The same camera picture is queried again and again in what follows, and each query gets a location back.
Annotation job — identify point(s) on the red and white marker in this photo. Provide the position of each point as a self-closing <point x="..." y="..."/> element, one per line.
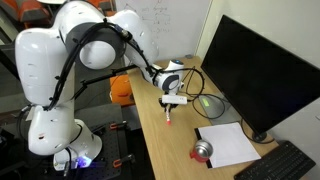
<point x="168" y="120"/>

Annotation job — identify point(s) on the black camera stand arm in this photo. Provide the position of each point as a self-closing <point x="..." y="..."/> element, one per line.
<point x="114" y="72"/>

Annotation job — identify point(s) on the orange clamp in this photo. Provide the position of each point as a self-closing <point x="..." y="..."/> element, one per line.
<point x="114" y="126"/>
<point x="128" y="158"/>

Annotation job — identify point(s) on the white paper notepad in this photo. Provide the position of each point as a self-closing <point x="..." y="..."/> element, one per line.
<point x="230" y="145"/>

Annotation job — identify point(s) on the black computer monitor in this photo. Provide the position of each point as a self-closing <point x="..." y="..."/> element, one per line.
<point x="264" y="82"/>

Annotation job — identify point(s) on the orange box under table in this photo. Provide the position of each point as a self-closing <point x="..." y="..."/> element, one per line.
<point x="120" y="90"/>

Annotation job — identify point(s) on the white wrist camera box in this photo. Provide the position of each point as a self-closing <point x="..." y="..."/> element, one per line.
<point x="174" y="99"/>

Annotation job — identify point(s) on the orange clamp far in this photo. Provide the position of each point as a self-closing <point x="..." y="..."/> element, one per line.
<point x="114" y="126"/>

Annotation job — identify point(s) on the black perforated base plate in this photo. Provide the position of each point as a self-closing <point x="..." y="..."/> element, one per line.
<point x="113" y="142"/>

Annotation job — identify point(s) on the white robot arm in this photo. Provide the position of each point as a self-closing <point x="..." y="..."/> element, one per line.
<point x="47" y="59"/>

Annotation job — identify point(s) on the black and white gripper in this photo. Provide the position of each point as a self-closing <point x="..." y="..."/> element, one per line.
<point x="166" y="106"/>

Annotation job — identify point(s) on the red metal mug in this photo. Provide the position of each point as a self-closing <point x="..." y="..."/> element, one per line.
<point x="201" y="151"/>

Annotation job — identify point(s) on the black keyboard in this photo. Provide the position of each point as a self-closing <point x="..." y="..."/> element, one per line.
<point x="285" y="162"/>

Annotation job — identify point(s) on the orange clamp near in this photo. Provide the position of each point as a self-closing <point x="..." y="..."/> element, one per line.
<point x="128" y="158"/>

